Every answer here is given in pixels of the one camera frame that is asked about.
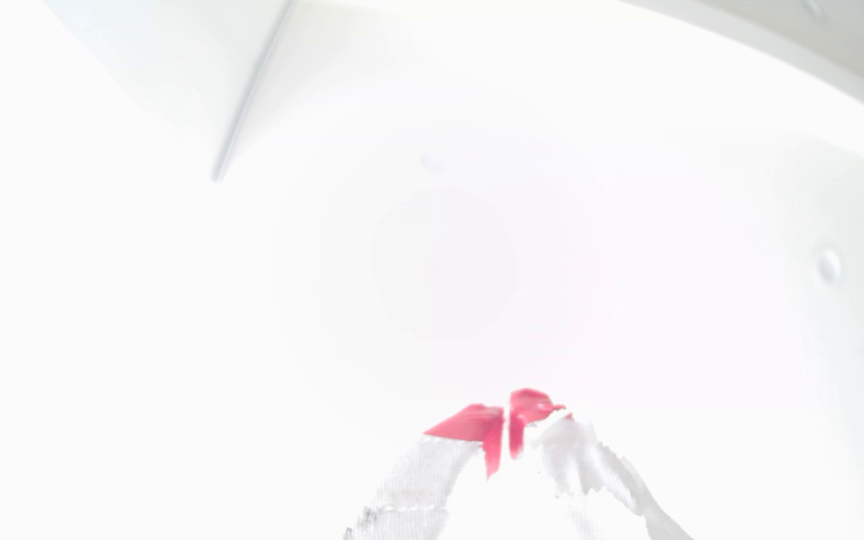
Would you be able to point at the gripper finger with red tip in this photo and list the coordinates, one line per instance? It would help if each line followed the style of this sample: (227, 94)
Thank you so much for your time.
(432, 480)
(589, 457)

